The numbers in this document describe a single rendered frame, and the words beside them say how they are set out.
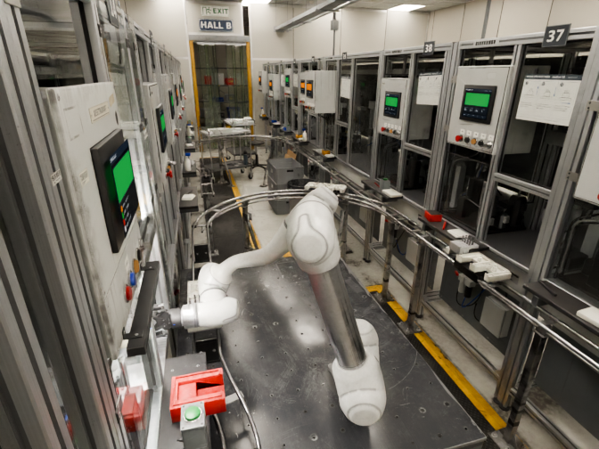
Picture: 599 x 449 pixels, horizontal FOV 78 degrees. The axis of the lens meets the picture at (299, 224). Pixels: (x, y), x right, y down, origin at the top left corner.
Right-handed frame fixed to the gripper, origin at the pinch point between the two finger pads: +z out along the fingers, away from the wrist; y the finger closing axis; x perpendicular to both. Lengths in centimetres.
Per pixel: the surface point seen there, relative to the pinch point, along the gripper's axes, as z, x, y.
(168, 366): -15.1, 14.4, -9.2
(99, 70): -12, 23, 85
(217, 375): -31.3, 28.3, -4.0
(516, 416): -176, 19, -77
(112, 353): -14, 62, 39
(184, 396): -21.2, 33.1, -5.1
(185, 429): -22, 51, 2
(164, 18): 12, -827, 191
